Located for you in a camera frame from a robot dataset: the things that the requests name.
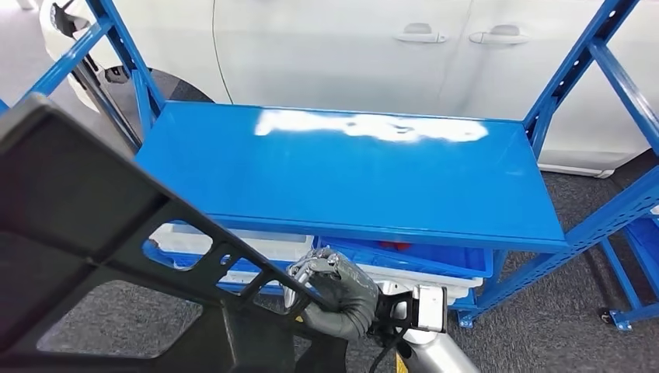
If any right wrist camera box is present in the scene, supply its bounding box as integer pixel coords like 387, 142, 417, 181
368, 284, 449, 346

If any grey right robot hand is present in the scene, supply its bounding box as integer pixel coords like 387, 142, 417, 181
284, 248, 382, 342

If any blue metal shelf rack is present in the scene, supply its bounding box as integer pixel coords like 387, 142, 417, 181
0, 0, 659, 330
597, 205, 659, 333

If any white car door handle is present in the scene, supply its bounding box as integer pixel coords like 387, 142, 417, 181
468, 24, 532, 46
393, 22, 449, 44

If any white car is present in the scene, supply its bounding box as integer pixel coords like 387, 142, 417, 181
38, 0, 659, 180

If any black camera cable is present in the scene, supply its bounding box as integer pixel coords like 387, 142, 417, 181
368, 329, 408, 373

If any grey metal pole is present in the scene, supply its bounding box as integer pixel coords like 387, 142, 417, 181
71, 54, 144, 150

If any black plastic plate bracket part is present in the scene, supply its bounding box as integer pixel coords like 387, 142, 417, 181
0, 92, 361, 373

